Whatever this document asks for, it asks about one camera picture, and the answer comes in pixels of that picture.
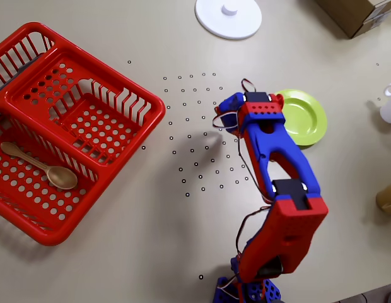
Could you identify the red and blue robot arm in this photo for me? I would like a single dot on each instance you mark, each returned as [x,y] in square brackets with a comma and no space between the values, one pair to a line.
[293,227]

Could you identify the wooden spoon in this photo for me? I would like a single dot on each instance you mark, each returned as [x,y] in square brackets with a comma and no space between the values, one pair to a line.
[61,178]

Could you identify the gray plastic utensil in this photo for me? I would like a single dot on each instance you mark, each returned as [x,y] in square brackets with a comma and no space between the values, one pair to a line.
[26,65]

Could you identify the brown cardboard box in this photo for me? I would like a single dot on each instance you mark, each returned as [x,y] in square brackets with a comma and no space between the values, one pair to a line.
[347,12]

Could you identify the blue red gripper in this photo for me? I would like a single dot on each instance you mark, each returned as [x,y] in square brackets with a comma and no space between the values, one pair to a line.
[226,120]

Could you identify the blue and red robot base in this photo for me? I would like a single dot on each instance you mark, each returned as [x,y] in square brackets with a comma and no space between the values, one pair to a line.
[265,290]

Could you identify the red plastic dish rack basket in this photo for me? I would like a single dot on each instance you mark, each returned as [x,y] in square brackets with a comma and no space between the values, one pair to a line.
[53,236]

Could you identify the green plastic plate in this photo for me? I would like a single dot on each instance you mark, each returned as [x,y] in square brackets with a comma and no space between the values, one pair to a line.
[306,120]

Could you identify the white round lid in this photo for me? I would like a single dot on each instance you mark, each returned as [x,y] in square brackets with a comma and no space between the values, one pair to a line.
[214,19]

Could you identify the tan plastic cup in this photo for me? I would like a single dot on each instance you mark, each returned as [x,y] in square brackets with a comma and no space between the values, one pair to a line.
[389,197]

